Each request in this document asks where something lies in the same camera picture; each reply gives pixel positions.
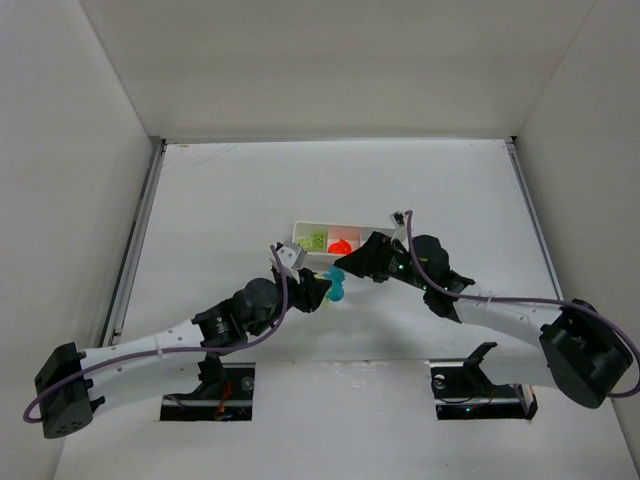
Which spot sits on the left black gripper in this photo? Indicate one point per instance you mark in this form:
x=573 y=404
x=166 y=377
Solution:
x=310 y=288

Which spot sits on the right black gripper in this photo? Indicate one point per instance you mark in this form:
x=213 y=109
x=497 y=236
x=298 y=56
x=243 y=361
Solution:
x=374 y=257

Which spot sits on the orange round lego piece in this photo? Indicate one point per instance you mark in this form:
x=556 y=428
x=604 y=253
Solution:
x=340 y=247

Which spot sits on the white three-compartment tray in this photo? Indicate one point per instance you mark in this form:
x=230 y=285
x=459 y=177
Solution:
x=357 y=235

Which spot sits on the light green lego brick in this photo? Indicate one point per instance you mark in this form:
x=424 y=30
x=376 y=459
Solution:
x=306 y=242

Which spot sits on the light green long brick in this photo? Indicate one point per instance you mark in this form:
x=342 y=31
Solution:
x=319 y=241

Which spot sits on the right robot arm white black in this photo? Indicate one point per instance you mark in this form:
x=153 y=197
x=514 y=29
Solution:
x=567 y=346

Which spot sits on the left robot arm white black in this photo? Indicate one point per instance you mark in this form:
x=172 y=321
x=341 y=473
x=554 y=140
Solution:
x=75 y=385

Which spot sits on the teal green lego stack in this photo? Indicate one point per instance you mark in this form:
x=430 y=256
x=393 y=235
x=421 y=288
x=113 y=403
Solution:
x=337 y=277

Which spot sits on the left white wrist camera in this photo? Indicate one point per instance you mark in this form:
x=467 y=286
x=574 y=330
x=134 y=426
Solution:
x=288 y=258

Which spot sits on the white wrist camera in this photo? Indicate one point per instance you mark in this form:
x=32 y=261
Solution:
x=399 y=220
x=288 y=258

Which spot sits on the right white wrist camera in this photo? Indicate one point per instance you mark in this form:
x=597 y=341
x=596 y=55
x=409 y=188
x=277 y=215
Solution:
x=399 y=220

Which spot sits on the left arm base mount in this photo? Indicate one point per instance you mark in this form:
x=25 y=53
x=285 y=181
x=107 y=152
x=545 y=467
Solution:
x=223 y=400

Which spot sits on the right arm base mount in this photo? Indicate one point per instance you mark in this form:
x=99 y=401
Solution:
x=462 y=391

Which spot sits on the right aluminium rail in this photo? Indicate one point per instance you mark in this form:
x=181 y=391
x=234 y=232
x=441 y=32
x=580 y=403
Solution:
x=512 y=150

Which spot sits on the aluminium rail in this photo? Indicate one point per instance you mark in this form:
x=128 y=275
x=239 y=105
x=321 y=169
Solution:
x=113 y=324
x=512 y=150

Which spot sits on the left aluminium rail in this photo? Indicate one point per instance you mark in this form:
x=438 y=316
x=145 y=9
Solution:
x=113 y=324

